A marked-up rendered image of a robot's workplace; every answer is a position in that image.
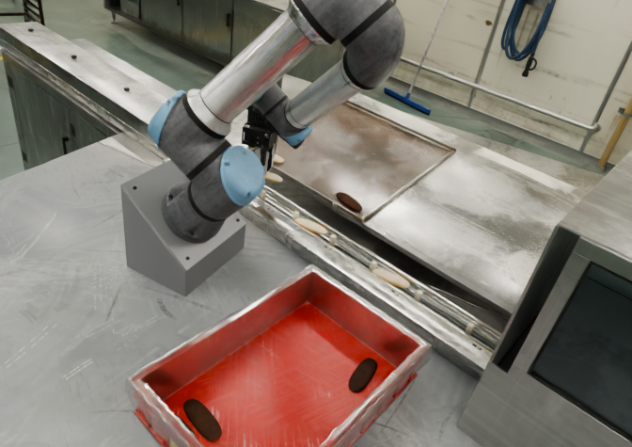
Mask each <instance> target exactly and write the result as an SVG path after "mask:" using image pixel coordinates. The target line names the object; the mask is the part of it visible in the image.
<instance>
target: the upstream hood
mask: <svg viewBox="0 0 632 447"><path fill-rule="evenodd" d="M0 38H1V39H2V40H4V41H6V42H7V43H8V44H10V45H11V46H13V47H14V48H16V49H17V50H19V51H20V52H22V53H23V54H25V55H26V56H28V57H29V58H31V59H32V60H34V61H35V62H37V63H38V64H40V65H41V66H42V67H43V68H45V69H46V70H48V71H49V72H51V73H52V74H54V75H55V76H57V77H58V78H60V79H61V80H63V81H64V82H66V83H67V84H69V85H70V86H71V87H73V88H75V89H76V90H78V91H79V92H81V93H82V94H84V95H85V96H87V97H88V98H89V99H90V100H91V101H93V102H94V103H96V104H98V105H99V106H101V107H102V108H104V109H105V110H107V111H108V112H110V113H111V114H112V115H114V116H115V117H117V118H118V119H120V120H122V121H123V122H125V123H126V124H128V125H129V126H131V127H132V128H133V129H135V130H136V131H137V132H138V133H140V134H141V135H143V136H145V137H146V138H148V139H149V140H150V141H153V140H152V139H151V138H150V136H149V134H148V125H149V123H150V120H151V118H152V117H153V116H154V114H155V113H156V112H157V110H158V109H159V108H160V107H161V106H162V105H163V104H164V103H165V102H166V101H167V98H166V97H164V96H162V95H161V94H159V93H157V92H156V91H154V90H152V89H150V88H148V87H146V86H145V85H143V84H141V83H140V82H138V81H136V80H134V79H133V78H132V77H130V76H129V75H127V74H125V73H124V72H121V71H120V70H118V69H116V68H114V67H113V66H111V65H109V64H108V63H106V62H104V61H103V60H101V59H99V58H97V57H96V56H94V55H93V54H91V53H89V52H88V51H86V50H84V49H83V48H81V47H79V46H77V45H76V44H74V43H72V42H71V41H69V40H67V39H65V38H63V37H61V36H60V35H58V34H56V32H54V31H52V30H51V29H49V28H47V27H45V26H44V25H42V24H40V23H38V22H28V23H14V24H0Z"/></svg>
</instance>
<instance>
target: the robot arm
mask: <svg viewBox="0 0 632 447"><path fill-rule="evenodd" d="M404 38H405V29H404V22H403V16H402V14H401V12H400V11H399V9H398V7H397V6H396V5H395V4H394V3H393V2H392V0H289V6H288V8H287V9H286V10H285V11H284V12H283V13H282V14H281V15H280V16H279V17H278V18H277V19H276V20H275V21H273V22H272V23H271V24H270V25H269V26H268V27H267V28H266V29H265V30H264V31H263V32H262V33H261V34H260V35H259V36H257V37H256V38H255V39H254V40H253V41H252V42H251V43H250V44H249V45H248V46H247V47H246V48H245V49H244V50H243V51H242V52H241V53H240V54H239V55H237V56H236V57H235V58H234V59H233V60H232V61H231V62H230V63H229V64H228V66H226V67H225V68H224V69H223V70H222V71H221V72H220V73H219V74H218V75H217V76H216V77H215V78H214V79H213V80H212V81H211V82H210V83H208V84H207V85H206V86H205V87H204V88H203V89H190V90H189V91H188V92H187V93H186V92H184V91H182V90H179V91H177V92H176V93H174V94H173V95H172V96H171V97H170V98H168V99H167V101H166V102H165V103H164V104H163V105H162V106H161V107H160V108H159V109H158V110H157V112H156V113H155V114H154V116H153V117H152V118H151V120H150V123H149V125H148V134H149V136H150V138H151V139H152V140H153V141H154V142H155V143H156V145H157V147H158V148H159V149H160V150H162V151H163V152H164V153H165V154H166V156H167V157H168V158H169V159H170V160H171V161H172V162H173V163H174V164H175V165H176V166H177V167H178V168H179V169H180V170H181V172H182V173H183V174H184V175H185V176H186V177H187V178H188V179H189V180H186V181H182V182H179V183H176V184H174V185H173V186H171V187H170V188H169V189H168V190H167V191H166V193H165V194H164V196H163V199H162V214H163V218H164V220H165V222H166V224H167V226H168V227H169V228H170V229H171V231H172V232H173V233H174V234H176V235H177V236H178V237H180V238H181V239H182V240H184V241H187V242H190V243H196V244H198V243H204V242H206V241H208V240H210V239H211V238H213V237H214V236H216V235H217V234H218V233H219V231H220V229H221V228H222V226H223V224H224V222H225V220H226V219H227V218H228V217H230V216H232V215H233V214H235V213H236V212H237V211H239V210H240V209H242V208H243V207H245V206H246V205H248V204H250V203H251V202H252V201H253V200H254V199H255V198H256V197H257V196H258V195H259V194H260V193H261V191H262V189H263V188H264V183H265V178H264V176H265V175H266V173H267V171H269V170H270V168H271V167H272V165H273V161H274V156H275V152H276V147H277V136H280V137H281V138H282V139H283V140H284V141H286V142H287V143H288V144H289V145H291V146H292V147H293V148H294V149H295V150H296V149H298V148H299V147H300V146H301V144H302V143H303V142H304V140H305V138H306V137H307V136H308V135H309V134H310V133H311V132H312V130H313V128H312V126H311V124H312V123H313V122H315V121H316V120H318V119H320V118H321V117H323V116H324V115H326V114H328V113H329V112H331V111H332V110H334V109H335V108H337V107H338V106H340V105H341V104H343V103H345V102H346V101H348V100H349V99H351V98H352V97H354V96H355V95H356V94H357V93H359V92H360V91H362V90H372V89H375V88H377V87H378V86H380V85H381V84H383V83H384V82H385V81H386V80H387V79H388V78H389V77H390V75H391V74H392V73H393V72H394V70H395V68H396V67H397V65H398V63H399V61H400V58H401V56H402V52H403V47H404ZM336 40H339V41H340V43H341V44H342V45H343V46H344V47H345V48H346V50H345V51H344V53H343V56H342V60H341V61H339V62H338V63H337V64H336V65H334V66H333V67H332V68H331V69H329V70H328V71H327V72H325V73H324V74H323V75H322V76H320V77H319V78H318V79H317V80H315V81H314V82H313V83H312V84H310V85H309V86H308V87H307V88H305V89H304V90H303V91H301V92H300V93H299V94H298V95H296V96H295V97H294V98H293V99H291V100H290V99H289V98H288V96H287V95H286V94H285V93H284V92H283V91H282V80H283V75H285V74H286V73H287V72H288V71H289V70H290V69H291V68H293V67H294V66H295V65H296V64H297V63H298V62H299V61H300V60H302V59H303V58H304V57H305V56H306V55H307V54H309V53H310V52H311V51H312V50H313V49H314V48H315V47H316V46H318V45H331V44H332V43H333V42H334V41H336ZM246 109H247V110H248V114H247V122H246V123H245V125H244V126H243V132H242V144H245V145H248V147H252V148H255V147H259V148H258V149H256V150H255V153H254V152H253V151H251V150H250V149H249V148H247V147H244V146H242V145H233V146H232V145H231V144H230V143H229V142H228V141H227V139H226V136H227V135H228V134H229V133H230V131H231V122H232V121H233V120H234V119H236V118H237V117H238V116H239V115H240V114H241V113H242V112H243V111H245V110H246ZM247 125H250V126H247ZM244 132H245V138H244Z"/></svg>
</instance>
